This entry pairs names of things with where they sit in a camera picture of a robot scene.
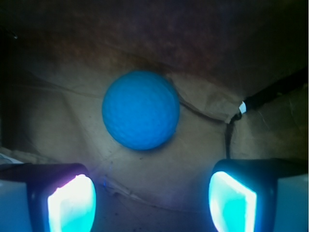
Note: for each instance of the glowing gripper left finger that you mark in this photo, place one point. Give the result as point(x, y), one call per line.
point(46, 198)

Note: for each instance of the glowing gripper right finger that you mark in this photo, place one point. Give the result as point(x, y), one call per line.
point(266, 195)

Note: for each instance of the blue dimpled ball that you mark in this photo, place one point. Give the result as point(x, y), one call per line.
point(141, 110)

